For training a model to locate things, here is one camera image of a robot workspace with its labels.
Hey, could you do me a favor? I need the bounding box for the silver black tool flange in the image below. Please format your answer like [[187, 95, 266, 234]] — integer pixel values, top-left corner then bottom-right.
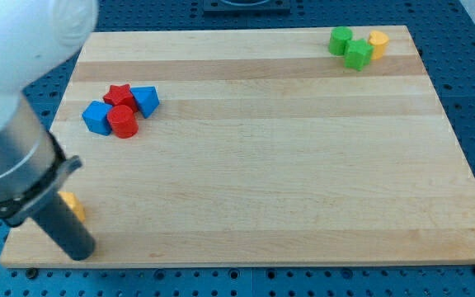
[[0, 98, 82, 227]]

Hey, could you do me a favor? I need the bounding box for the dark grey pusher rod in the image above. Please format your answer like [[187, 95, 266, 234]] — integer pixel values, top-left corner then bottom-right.
[[32, 191, 96, 261]]

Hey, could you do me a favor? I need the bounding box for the yellow hexagon block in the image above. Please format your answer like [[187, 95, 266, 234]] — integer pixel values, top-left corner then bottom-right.
[[59, 191, 86, 223]]

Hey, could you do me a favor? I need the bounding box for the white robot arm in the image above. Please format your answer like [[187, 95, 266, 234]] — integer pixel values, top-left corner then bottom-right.
[[0, 0, 99, 261]]

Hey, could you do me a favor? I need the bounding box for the blue cube block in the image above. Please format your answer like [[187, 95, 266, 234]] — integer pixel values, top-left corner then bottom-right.
[[82, 101, 112, 136]]

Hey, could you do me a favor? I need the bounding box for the red cylinder block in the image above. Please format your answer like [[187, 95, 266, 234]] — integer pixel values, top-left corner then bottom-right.
[[106, 105, 139, 139]]

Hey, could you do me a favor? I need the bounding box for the red star block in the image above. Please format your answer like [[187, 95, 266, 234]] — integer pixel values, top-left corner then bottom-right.
[[102, 84, 139, 113]]

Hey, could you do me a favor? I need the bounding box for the blue triangle block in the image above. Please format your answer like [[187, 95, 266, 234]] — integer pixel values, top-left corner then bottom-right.
[[130, 86, 160, 119]]

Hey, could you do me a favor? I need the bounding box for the wooden board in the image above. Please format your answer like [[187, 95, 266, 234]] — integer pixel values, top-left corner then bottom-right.
[[0, 26, 475, 269]]

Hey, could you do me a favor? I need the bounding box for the green cylinder block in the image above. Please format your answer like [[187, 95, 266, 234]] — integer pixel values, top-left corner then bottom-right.
[[328, 26, 353, 56]]

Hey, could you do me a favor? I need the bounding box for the green star block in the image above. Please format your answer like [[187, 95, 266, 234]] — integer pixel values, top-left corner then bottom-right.
[[344, 39, 374, 71]]

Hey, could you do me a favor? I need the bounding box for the yellow heart block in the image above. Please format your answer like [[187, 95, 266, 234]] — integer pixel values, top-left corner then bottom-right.
[[368, 31, 389, 60]]

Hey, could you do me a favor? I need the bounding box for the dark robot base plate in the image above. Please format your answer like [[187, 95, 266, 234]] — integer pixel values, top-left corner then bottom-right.
[[201, 0, 291, 12]]

